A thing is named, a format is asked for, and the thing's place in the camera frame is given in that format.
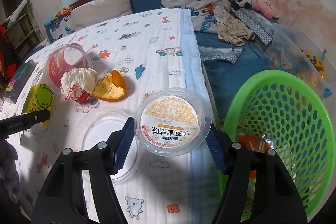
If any plastic bottle yellow label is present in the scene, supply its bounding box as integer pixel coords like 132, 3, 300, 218
20, 69, 55, 152

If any white red paper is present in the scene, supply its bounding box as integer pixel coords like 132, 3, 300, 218
60, 68, 97, 103

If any clear plastic dome lid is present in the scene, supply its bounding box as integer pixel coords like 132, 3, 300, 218
75, 107, 142, 185

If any red lined paper bowl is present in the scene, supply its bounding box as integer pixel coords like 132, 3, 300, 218
44, 43, 93, 95

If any orange peel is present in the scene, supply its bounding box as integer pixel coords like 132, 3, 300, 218
92, 70, 127, 102

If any small pudding cup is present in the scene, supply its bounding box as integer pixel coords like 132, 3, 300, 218
134, 88, 213, 157

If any orange snack bag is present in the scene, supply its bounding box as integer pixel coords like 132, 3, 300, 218
236, 132, 274, 153

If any left gloved hand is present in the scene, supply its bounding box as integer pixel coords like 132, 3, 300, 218
1, 140, 21, 204

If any colourful marker case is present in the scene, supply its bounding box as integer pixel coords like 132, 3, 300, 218
3, 60, 36, 104

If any green plastic basket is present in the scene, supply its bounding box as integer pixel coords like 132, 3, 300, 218
223, 70, 335, 219

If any wooden shelf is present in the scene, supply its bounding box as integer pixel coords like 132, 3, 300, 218
3, 0, 44, 60

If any cartoon print table cloth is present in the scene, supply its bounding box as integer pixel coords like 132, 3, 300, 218
1, 8, 218, 223

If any butterfly pillow left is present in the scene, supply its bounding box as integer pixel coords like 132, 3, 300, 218
46, 12, 75, 43

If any orange toy on sofa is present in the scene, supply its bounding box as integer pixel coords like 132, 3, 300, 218
55, 6, 72, 18

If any clear toy storage box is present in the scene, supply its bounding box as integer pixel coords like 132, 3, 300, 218
265, 23, 335, 100

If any beige cushion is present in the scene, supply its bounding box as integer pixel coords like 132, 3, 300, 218
71, 0, 133, 31

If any blue white patterned cloth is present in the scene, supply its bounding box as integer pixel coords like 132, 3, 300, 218
231, 8, 274, 46

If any beige patterned clothing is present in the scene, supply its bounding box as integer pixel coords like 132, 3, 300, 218
214, 7, 256, 47

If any pink plush toy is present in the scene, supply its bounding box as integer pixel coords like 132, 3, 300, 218
252, 0, 280, 19

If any butterfly print pillow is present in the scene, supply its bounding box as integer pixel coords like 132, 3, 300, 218
161, 0, 232, 34

